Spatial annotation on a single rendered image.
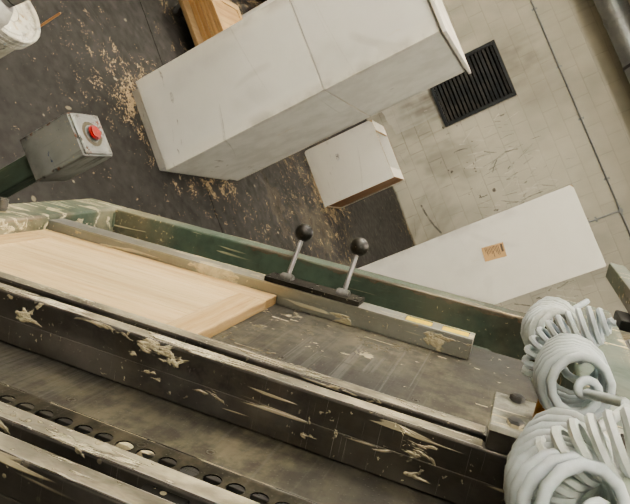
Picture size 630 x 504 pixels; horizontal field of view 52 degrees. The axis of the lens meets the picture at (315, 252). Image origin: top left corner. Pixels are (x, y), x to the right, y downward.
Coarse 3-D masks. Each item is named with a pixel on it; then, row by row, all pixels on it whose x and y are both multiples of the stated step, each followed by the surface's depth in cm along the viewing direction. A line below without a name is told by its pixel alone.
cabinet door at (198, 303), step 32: (0, 256) 118; (32, 256) 122; (64, 256) 127; (96, 256) 131; (128, 256) 135; (64, 288) 108; (96, 288) 111; (128, 288) 115; (160, 288) 118; (192, 288) 122; (224, 288) 126; (160, 320) 102; (192, 320) 104; (224, 320) 107
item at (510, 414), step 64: (0, 320) 86; (64, 320) 82; (128, 320) 84; (128, 384) 80; (192, 384) 77; (256, 384) 74; (320, 384) 76; (320, 448) 73; (384, 448) 70; (448, 448) 68
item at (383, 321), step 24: (96, 240) 141; (120, 240) 139; (192, 264) 134; (216, 264) 134; (264, 288) 129; (288, 288) 127; (312, 312) 126; (336, 312) 125; (360, 312) 123; (384, 312) 123; (408, 336) 121; (432, 336) 119; (456, 336) 118
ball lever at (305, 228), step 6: (300, 228) 132; (306, 228) 131; (300, 234) 131; (306, 234) 131; (312, 234) 132; (300, 240) 132; (306, 240) 132; (300, 246) 132; (294, 252) 131; (294, 258) 131; (294, 264) 131; (288, 270) 130; (282, 276) 129; (288, 276) 129
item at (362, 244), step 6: (354, 240) 129; (360, 240) 128; (354, 246) 128; (360, 246) 128; (366, 246) 128; (354, 252) 129; (360, 252) 128; (366, 252) 129; (354, 258) 128; (354, 264) 128; (348, 276) 127; (348, 282) 127; (342, 288) 126; (342, 294) 125; (348, 294) 125
